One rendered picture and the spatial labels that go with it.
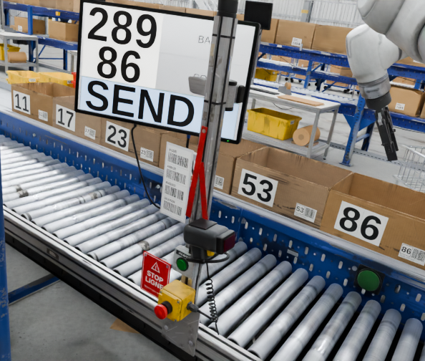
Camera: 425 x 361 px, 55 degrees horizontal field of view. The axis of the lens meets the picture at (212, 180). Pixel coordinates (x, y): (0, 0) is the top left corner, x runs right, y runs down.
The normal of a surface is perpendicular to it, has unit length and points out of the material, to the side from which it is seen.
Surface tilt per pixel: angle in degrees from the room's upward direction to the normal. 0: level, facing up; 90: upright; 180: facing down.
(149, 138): 90
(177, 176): 90
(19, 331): 0
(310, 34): 89
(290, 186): 90
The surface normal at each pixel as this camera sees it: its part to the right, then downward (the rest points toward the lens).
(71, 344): 0.13, -0.93
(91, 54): -0.24, 0.25
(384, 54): 0.27, 0.33
